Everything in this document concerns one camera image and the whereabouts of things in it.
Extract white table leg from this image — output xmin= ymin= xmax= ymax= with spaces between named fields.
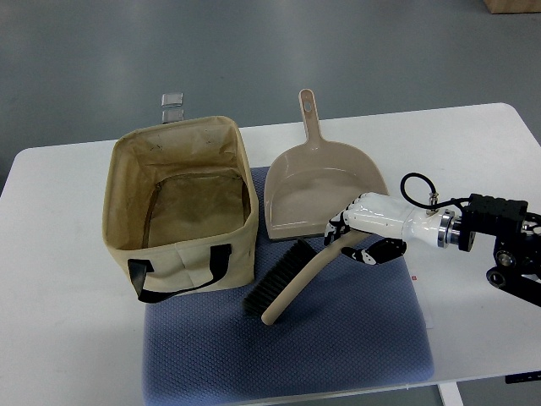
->
xmin=438 ymin=381 xmax=464 ymax=406

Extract black table control box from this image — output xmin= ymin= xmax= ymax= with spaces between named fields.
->
xmin=505 ymin=370 xmax=541 ymax=384

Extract beige hand broom black bristles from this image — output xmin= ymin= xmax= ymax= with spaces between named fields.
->
xmin=243 ymin=230 xmax=369 ymax=326

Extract lower grey floor plate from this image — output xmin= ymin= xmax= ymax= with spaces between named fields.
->
xmin=161 ymin=108 xmax=184 ymax=123

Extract yellow fabric bag black handles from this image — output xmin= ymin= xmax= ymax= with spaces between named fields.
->
xmin=102 ymin=116 xmax=259 ymax=304

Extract beige plastic dustpan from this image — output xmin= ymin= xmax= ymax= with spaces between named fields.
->
xmin=264 ymin=89 xmax=388 ymax=240

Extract brown cardboard box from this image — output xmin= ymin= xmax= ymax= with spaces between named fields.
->
xmin=484 ymin=0 xmax=541 ymax=14

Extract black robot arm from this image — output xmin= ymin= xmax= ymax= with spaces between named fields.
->
xmin=400 ymin=173 xmax=540 ymax=306

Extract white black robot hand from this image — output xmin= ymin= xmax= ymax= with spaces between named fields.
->
xmin=324 ymin=192 xmax=457 ymax=266

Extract blue textured mat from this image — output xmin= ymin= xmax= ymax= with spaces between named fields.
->
xmin=141 ymin=165 xmax=435 ymax=403

